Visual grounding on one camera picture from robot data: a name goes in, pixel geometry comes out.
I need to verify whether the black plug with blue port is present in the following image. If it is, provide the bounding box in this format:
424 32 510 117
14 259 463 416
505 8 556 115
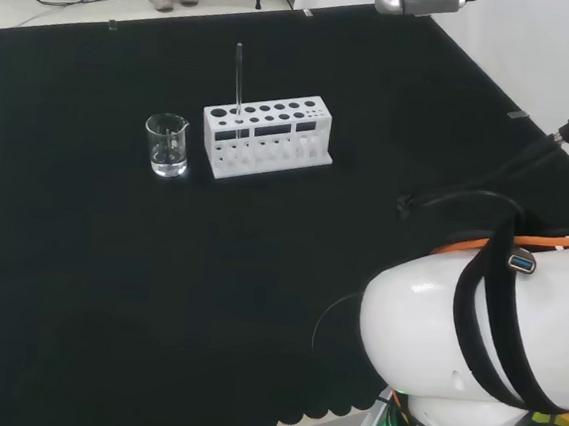
504 246 541 277

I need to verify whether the orange cable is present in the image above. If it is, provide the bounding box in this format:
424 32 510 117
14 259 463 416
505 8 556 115
431 217 569 267

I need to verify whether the white test tube rack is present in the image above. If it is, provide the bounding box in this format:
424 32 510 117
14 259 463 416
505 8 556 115
197 85 340 190

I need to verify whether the black bench cloth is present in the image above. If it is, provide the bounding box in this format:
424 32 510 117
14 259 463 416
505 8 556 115
0 0 569 426

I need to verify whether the clear glass beaker with water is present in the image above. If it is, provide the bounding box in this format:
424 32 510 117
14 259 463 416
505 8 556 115
140 111 194 181

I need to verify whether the black strap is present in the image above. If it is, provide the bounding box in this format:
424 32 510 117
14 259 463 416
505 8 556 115
443 208 569 416

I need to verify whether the clear glass rod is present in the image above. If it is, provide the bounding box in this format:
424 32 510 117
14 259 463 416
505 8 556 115
227 42 251 144

